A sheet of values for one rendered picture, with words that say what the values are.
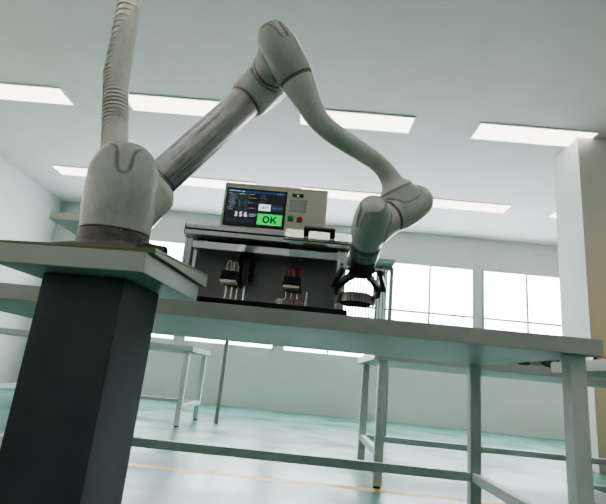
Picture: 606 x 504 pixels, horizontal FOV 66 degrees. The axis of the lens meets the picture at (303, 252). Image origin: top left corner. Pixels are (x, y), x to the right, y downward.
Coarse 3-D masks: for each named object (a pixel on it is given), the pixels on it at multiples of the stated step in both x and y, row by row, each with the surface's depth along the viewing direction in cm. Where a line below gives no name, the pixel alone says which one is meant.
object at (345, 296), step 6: (342, 294) 154; (348, 294) 152; (354, 294) 152; (360, 294) 152; (366, 294) 152; (342, 300) 154; (348, 300) 152; (354, 300) 151; (360, 300) 151; (366, 300) 152; (372, 300) 155; (354, 306) 160; (360, 306) 159; (366, 306) 157
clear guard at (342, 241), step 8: (288, 232) 166; (296, 232) 166; (312, 232) 167; (320, 232) 168; (288, 240) 182; (296, 240) 162; (304, 240) 162; (312, 240) 162; (320, 240) 162; (328, 240) 163; (336, 240) 163; (344, 240) 164; (296, 248) 192; (304, 248) 191; (312, 248) 190; (320, 248) 189; (328, 248) 188; (336, 248) 187; (344, 248) 185
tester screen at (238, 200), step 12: (228, 192) 197; (240, 192) 197; (252, 192) 197; (264, 192) 197; (228, 204) 196; (240, 204) 196; (252, 204) 196; (276, 204) 196; (228, 216) 194; (252, 216) 194
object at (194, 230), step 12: (192, 228) 190; (204, 228) 190; (216, 228) 190; (228, 228) 190; (240, 228) 190; (204, 240) 208; (216, 240) 211; (228, 240) 209; (240, 240) 192; (252, 240) 191; (264, 240) 189; (276, 240) 189; (348, 252) 194
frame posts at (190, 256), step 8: (192, 240) 187; (184, 248) 186; (192, 248) 188; (184, 256) 185; (192, 256) 196; (344, 256) 185; (192, 264) 196; (344, 264) 184; (336, 296) 181; (336, 304) 180
